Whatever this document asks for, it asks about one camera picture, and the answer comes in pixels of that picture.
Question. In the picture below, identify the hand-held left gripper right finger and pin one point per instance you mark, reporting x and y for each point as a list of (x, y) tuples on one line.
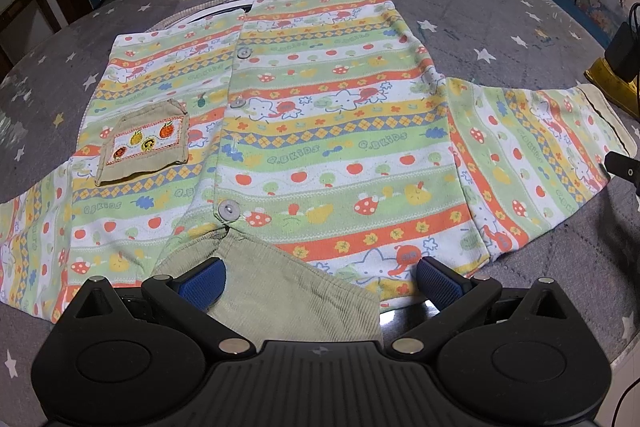
[(437, 284)]

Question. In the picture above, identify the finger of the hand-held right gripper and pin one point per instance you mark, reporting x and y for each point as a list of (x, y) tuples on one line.
[(622, 167)]

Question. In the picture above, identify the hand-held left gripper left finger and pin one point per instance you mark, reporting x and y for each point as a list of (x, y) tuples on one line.
[(202, 284)]

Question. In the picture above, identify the striped fruit-print child's shirt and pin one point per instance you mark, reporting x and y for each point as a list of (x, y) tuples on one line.
[(320, 132)]

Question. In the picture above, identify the gold metallic base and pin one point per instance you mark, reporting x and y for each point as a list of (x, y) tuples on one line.
[(607, 79)]

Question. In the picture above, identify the black clamp device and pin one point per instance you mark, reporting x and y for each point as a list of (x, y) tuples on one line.
[(622, 49)]

